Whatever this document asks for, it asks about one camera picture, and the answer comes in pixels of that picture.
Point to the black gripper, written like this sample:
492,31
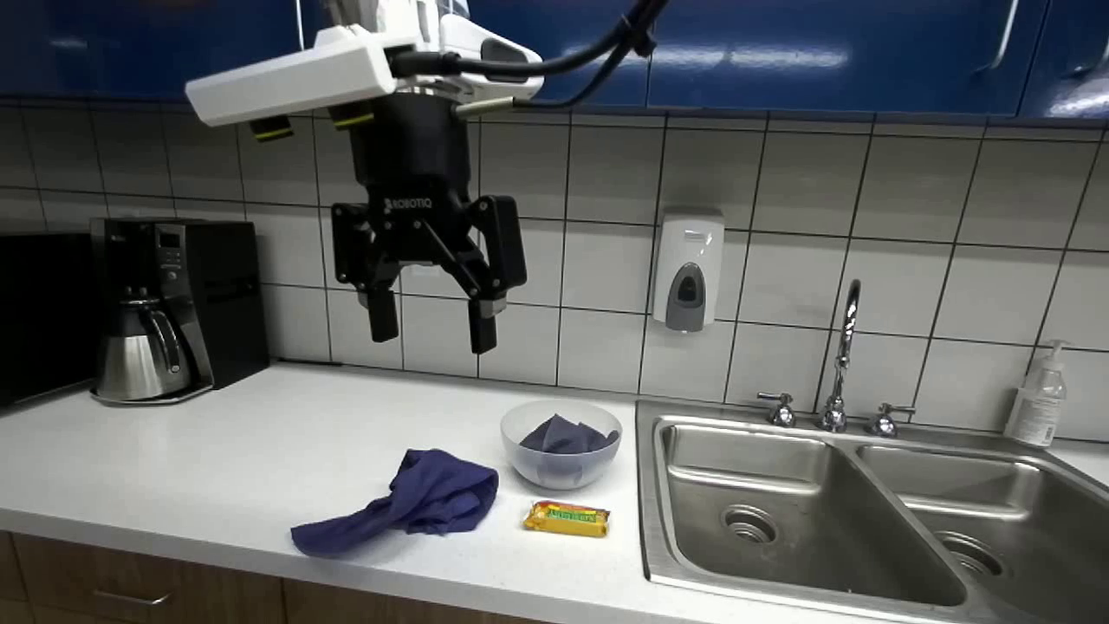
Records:
409,156

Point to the grey towel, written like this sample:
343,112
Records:
561,435

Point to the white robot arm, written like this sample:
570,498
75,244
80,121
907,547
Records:
432,65

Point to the clear plastic bowl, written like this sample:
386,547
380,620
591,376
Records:
561,473

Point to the blue cloth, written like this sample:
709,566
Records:
432,494

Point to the black coffee maker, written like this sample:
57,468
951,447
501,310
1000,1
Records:
208,283

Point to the yellow sponge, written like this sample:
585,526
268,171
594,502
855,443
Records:
566,519

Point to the white soap dispenser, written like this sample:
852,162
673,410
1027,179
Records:
688,280

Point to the steel coffee carafe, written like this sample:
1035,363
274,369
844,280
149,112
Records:
145,355

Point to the chrome faucet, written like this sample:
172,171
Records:
833,410

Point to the black microwave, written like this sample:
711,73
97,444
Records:
47,314

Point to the wooden lower cabinets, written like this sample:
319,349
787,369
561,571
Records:
77,585

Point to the stainless steel double sink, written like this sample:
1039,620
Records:
900,528

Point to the blue upper cabinets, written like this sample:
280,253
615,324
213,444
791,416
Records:
1027,59

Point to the clear soap bottle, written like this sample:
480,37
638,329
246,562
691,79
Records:
1042,401

